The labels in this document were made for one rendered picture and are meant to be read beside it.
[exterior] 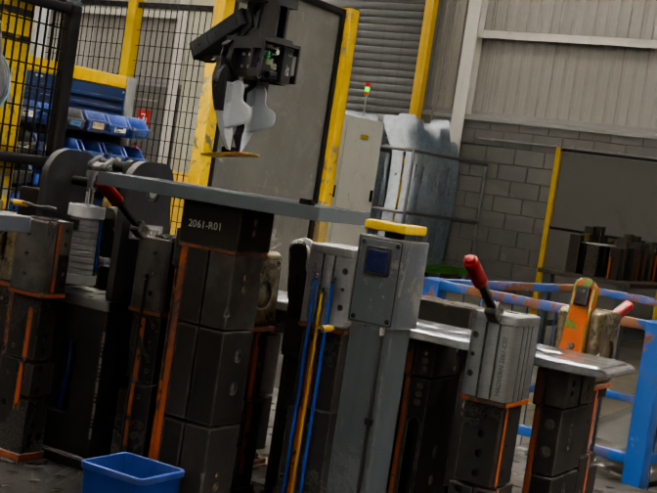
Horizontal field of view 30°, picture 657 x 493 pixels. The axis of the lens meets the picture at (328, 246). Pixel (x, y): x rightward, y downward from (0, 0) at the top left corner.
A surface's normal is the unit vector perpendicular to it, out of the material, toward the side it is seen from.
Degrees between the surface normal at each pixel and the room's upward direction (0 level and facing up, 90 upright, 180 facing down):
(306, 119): 90
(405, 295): 90
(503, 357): 90
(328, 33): 90
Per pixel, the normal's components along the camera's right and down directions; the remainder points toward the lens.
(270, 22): -0.66, -0.06
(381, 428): 0.85, 0.15
